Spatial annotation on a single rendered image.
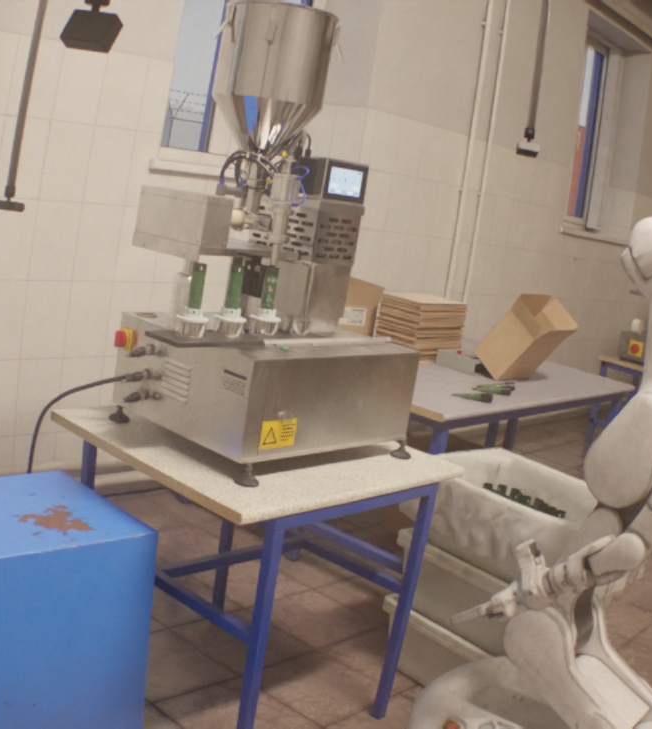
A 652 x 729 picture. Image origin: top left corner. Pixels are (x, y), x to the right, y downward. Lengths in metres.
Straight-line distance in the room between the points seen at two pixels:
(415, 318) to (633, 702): 2.17
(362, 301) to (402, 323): 0.22
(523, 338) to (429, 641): 1.41
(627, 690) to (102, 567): 1.20
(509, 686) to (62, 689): 1.07
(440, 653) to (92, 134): 2.23
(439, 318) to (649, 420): 2.21
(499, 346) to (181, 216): 1.87
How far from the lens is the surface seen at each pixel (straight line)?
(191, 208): 2.18
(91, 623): 2.11
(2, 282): 3.47
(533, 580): 1.78
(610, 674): 2.13
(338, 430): 2.23
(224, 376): 2.04
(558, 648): 1.97
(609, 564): 1.70
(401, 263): 4.99
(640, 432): 1.81
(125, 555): 2.08
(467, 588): 2.64
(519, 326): 3.71
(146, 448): 2.19
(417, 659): 2.85
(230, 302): 2.10
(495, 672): 2.31
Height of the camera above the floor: 1.40
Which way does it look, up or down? 10 degrees down
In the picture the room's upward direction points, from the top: 9 degrees clockwise
